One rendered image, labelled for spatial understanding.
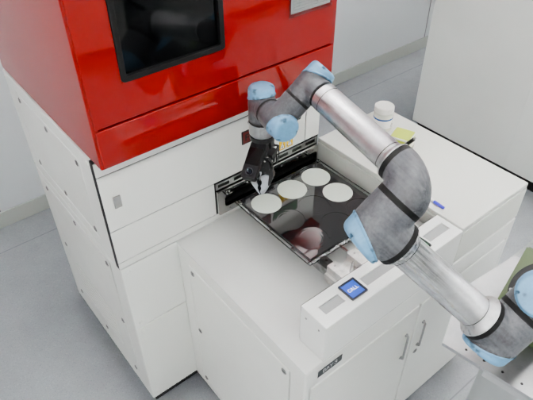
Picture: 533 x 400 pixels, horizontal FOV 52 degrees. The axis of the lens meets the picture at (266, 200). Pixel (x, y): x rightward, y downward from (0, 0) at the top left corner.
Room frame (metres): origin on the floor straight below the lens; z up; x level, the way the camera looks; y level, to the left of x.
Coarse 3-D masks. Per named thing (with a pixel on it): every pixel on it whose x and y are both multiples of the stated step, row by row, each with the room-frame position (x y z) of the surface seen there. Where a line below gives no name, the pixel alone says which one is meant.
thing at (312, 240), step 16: (288, 176) 1.50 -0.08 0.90; (336, 176) 1.50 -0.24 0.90; (256, 192) 1.42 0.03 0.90; (272, 192) 1.42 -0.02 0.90; (320, 192) 1.41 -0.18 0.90; (288, 208) 1.33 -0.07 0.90; (304, 208) 1.34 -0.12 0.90; (320, 208) 1.34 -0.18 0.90; (336, 208) 1.33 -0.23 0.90; (352, 208) 1.33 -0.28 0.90; (272, 224) 1.26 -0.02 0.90; (288, 224) 1.26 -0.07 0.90; (304, 224) 1.26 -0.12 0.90; (320, 224) 1.26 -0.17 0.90; (336, 224) 1.26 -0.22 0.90; (288, 240) 1.19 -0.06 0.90; (304, 240) 1.19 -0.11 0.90; (320, 240) 1.19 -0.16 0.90; (336, 240) 1.18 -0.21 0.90
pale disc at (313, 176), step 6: (312, 168) 1.55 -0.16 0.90; (318, 168) 1.55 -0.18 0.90; (306, 174) 1.52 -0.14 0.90; (312, 174) 1.52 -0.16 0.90; (318, 174) 1.52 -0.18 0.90; (324, 174) 1.52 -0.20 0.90; (306, 180) 1.48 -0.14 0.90; (312, 180) 1.48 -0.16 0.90; (318, 180) 1.48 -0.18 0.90; (324, 180) 1.48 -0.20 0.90
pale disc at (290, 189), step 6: (288, 180) 1.48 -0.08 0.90; (294, 180) 1.48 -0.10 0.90; (282, 186) 1.45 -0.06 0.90; (288, 186) 1.45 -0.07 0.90; (294, 186) 1.45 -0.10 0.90; (300, 186) 1.45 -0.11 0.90; (282, 192) 1.42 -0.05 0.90; (288, 192) 1.42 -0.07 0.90; (294, 192) 1.42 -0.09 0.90; (300, 192) 1.42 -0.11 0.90
